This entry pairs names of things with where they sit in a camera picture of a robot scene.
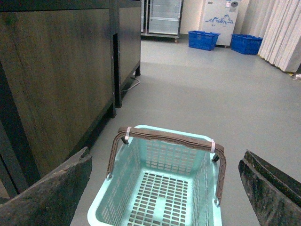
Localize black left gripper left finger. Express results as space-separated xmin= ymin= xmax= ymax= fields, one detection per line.
xmin=0 ymin=147 xmax=92 ymax=226

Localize white curtain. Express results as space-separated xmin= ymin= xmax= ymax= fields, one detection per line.
xmin=240 ymin=0 xmax=301 ymax=73

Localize light blue plastic basket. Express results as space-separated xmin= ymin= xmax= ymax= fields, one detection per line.
xmin=87 ymin=125 xmax=226 ymax=226

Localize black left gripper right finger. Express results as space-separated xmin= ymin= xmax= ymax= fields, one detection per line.
xmin=238 ymin=150 xmax=301 ymax=226

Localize blue plastic crate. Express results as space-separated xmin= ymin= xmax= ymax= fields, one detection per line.
xmin=230 ymin=34 xmax=263 ymax=55
xmin=188 ymin=31 xmax=220 ymax=51

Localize blue plastic crate right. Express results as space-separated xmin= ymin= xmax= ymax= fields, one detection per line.
xmin=230 ymin=34 xmax=263 ymax=55

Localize white machine with blue print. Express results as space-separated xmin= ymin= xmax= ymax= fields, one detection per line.
xmin=199 ymin=0 xmax=241 ymax=47

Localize blue plastic crate left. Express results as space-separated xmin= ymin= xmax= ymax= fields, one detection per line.
xmin=188 ymin=31 xmax=220 ymax=51

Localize white floor cable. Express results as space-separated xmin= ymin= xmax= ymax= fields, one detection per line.
xmin=121 ymin=75 xmax=141 ymax=92

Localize glass door refrigerator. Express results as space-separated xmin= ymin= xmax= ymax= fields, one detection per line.
xmin=141 ymin=0 xmax=183 ymax=43

